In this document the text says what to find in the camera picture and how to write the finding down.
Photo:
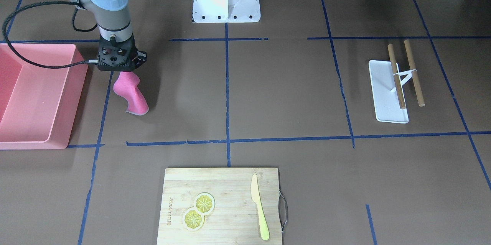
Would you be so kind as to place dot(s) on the pink cloth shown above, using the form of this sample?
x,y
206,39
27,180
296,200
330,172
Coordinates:
x,y
126,86

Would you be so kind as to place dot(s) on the bamboo cutting board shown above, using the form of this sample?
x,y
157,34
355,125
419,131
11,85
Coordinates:
x,y
234,220

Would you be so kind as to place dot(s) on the lemon slice far from knife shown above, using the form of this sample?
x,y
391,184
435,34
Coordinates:
x,y
193,220

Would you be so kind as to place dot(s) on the pink plastic bin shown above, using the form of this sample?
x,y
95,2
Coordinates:
x,y
38,105

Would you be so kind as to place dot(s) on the white rectangular tray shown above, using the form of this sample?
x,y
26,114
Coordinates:
x,y
386,101

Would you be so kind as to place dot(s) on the yellow plastic knife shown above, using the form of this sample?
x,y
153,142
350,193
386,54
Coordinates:
x,y
255,196

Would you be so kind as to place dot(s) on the lemon slice near knife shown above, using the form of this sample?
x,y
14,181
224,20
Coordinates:
x,y
204,203

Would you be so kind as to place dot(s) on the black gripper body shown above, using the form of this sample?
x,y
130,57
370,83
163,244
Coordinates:
x,y
140,58

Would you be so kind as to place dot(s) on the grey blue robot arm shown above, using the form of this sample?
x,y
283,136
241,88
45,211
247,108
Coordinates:
x,y
112,17

